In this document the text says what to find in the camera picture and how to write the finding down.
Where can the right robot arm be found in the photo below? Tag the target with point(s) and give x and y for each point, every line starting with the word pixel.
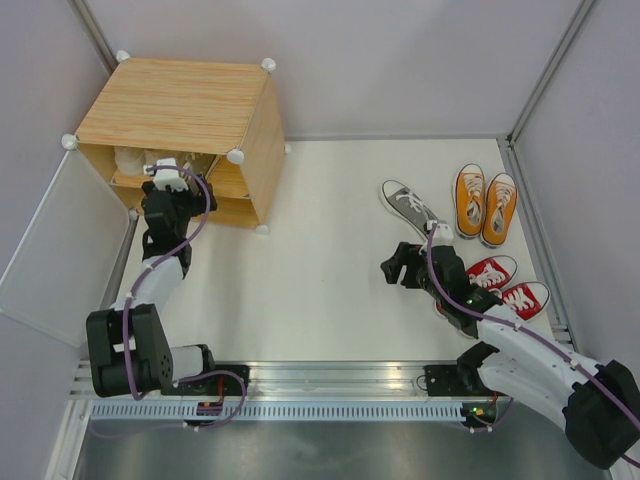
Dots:
pixel 596 405

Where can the red sneaker lower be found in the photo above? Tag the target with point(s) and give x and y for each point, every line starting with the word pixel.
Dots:
pixel 526 299

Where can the red sneaker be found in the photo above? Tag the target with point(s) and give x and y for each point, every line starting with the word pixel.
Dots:
pixel 526 299
pixel 494 272

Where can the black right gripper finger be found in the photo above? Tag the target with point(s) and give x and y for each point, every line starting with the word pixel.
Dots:
pixel 392 269
pixel 408 252

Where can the orange sneaker right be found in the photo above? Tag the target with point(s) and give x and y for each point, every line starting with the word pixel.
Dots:
pixel 501 202

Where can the translucent cabinet door panel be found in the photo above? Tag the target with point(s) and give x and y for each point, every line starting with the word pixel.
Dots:
pixel 64 261

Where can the orange sneaker left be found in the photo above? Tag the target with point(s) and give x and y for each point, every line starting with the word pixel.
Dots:
pixel 469 200

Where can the orange sneaker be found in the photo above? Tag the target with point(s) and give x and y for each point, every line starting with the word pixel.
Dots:
pixel 469 200
pixel 501 202

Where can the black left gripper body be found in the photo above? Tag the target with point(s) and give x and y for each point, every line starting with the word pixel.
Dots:
pixel 188 207

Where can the grey sneaker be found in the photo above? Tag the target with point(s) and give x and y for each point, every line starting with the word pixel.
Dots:
pixel 405 204
pixel 200 163

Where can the wooden shoe cabinet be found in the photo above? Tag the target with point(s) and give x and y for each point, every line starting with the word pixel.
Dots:
pixel 175 106

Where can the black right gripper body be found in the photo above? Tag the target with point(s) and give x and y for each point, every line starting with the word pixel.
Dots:
pixel 422 278

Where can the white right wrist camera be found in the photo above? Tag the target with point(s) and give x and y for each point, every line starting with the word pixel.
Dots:
pixel 439 234

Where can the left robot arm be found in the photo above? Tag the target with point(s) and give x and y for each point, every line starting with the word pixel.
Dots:
pixel 128 349

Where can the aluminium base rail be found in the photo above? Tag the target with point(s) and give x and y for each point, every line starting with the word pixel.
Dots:
pixel 324 380

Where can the red sneaker upper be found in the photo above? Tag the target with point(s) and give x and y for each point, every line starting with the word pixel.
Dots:
pixel 494 272

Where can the white slotted cable duct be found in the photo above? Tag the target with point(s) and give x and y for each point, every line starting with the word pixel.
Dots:
pixel 437 411

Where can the beige canvas shoe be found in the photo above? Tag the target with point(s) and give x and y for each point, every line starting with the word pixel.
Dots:
pixel 129 161
pixel 151 157

